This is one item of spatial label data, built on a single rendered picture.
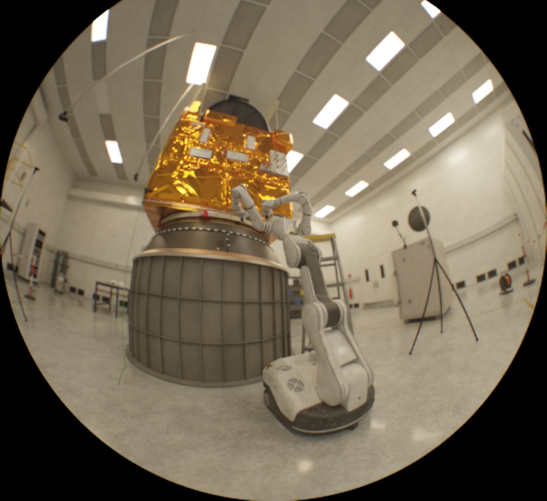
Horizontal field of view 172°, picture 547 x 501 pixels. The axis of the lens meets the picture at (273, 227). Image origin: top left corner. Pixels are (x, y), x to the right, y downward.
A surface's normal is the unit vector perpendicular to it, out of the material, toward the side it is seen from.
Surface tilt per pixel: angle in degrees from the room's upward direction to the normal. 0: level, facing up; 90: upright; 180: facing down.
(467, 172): 90
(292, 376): 38
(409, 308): 90
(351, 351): 52
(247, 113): 132
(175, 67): 180
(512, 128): 90
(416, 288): 90
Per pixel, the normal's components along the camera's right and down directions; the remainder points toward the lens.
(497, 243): -0.90, -0.14
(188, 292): 0.15, -0.40
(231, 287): 0.48, -0.36
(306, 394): 0.22, -0.95
